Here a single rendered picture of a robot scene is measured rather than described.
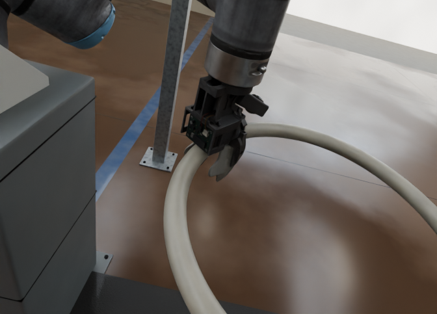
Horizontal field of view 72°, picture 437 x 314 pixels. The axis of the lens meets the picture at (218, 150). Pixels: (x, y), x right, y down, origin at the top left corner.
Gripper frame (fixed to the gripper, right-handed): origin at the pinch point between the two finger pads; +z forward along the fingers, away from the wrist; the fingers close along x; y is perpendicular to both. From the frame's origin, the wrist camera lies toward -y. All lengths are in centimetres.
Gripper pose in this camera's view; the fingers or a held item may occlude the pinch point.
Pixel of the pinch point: (212, 166)
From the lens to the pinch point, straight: 59.2
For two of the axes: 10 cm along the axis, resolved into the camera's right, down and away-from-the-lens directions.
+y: -6.8, 3.2, -6.6
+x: 7.0, 5.7, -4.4
